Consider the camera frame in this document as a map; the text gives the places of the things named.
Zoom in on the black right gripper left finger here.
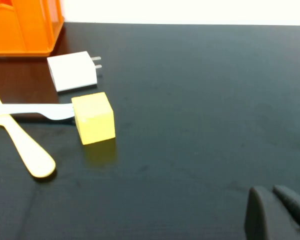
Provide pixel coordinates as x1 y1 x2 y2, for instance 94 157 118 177
244 186 300 240

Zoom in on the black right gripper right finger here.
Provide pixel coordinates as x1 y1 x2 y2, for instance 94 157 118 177
272 184 300 235

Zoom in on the yellow plastic knife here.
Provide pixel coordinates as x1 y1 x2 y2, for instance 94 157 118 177
0 86 57 179

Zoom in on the light blue plastic fork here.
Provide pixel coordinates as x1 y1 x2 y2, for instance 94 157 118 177
0 102 76 121

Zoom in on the orange plastic cutlery holder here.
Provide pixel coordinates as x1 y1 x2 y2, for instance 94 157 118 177
0 0 65 58

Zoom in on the yellow cube with chipped face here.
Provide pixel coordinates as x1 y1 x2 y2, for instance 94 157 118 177
71 91 116 146

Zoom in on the white USB wall charger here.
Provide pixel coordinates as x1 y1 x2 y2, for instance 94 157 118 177
46 51 103 93

